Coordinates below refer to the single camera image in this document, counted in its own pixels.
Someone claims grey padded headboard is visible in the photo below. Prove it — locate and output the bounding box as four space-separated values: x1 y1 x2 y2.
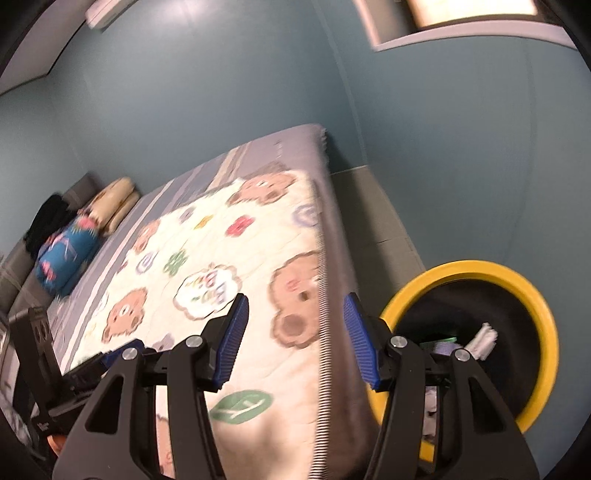
0 172 98 319

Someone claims beige folded pillow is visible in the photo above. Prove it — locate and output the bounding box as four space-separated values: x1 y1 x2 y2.
81 178 140 236

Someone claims black bin with yellow rim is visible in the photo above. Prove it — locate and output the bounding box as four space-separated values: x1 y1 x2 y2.
367 261 559 464

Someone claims black clothing pile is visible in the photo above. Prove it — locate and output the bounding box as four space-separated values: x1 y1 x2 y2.
24 194 77 257

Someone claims white air conditioner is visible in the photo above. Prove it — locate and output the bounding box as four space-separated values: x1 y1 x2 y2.
85 0 132 29

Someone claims cartoon bear blanket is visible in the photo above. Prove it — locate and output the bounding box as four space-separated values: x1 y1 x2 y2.
65 170 333 480

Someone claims blue floral folded quilt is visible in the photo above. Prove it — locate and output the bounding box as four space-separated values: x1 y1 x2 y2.
36 215 100 296

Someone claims grey bed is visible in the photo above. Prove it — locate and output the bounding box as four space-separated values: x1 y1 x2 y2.
0 123 384 480

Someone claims white paper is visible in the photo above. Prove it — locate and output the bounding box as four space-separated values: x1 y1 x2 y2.
463 323 499 361

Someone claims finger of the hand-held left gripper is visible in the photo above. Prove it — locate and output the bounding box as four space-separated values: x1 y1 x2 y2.
61 338 147 398

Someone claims dark framed window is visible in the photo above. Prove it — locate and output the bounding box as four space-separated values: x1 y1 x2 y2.
353 0 573 51

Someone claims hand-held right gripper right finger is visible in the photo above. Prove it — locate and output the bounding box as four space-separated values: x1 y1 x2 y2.
343 293 541 480

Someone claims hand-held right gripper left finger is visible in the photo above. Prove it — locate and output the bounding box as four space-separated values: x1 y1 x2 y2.
52 293 250 480

